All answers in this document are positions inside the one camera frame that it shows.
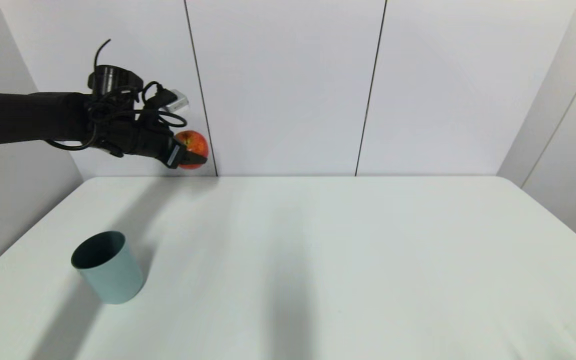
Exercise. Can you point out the red apple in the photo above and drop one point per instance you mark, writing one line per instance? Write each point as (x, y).
(196, 143)

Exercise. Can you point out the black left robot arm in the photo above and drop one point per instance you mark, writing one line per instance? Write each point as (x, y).
(33, 117)

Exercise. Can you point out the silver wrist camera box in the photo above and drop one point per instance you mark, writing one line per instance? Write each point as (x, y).
(178, 101)

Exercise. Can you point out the teal plastic cup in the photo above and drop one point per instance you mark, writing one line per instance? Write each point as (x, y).
(110, 270)

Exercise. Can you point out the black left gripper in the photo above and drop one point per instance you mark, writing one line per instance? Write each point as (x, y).
(133, 135)

